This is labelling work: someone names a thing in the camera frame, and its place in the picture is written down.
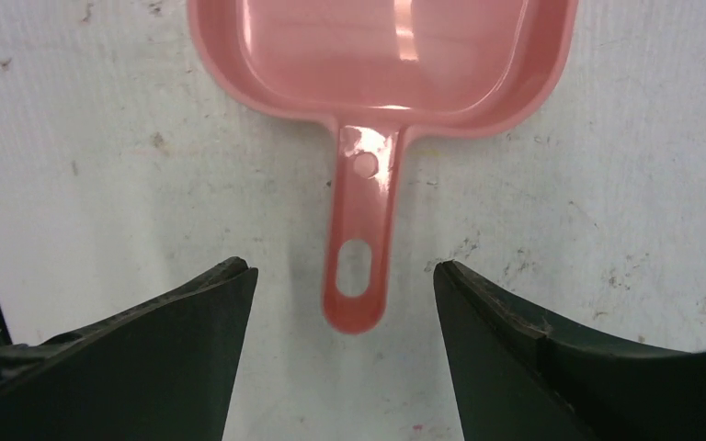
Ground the pink plastic dustpan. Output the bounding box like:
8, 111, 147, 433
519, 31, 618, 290
187, 0, 578, 334

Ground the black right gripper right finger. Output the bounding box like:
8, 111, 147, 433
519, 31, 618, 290
433, 261, 706, 440

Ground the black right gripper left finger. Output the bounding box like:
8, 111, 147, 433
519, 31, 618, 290
0, 257, 258, 440

